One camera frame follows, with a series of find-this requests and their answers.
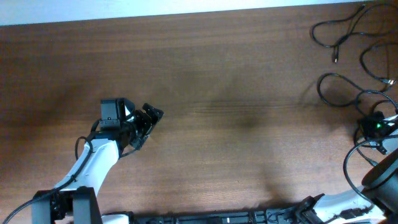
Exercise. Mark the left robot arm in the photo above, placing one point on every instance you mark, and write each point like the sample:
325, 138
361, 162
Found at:
121, 124

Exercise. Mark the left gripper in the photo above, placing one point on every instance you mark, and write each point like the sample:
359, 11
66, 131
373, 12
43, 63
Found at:
150, 123

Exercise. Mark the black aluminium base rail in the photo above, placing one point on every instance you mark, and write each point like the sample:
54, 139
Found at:
247, 216

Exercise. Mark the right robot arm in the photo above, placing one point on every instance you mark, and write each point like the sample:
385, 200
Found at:
375, 200

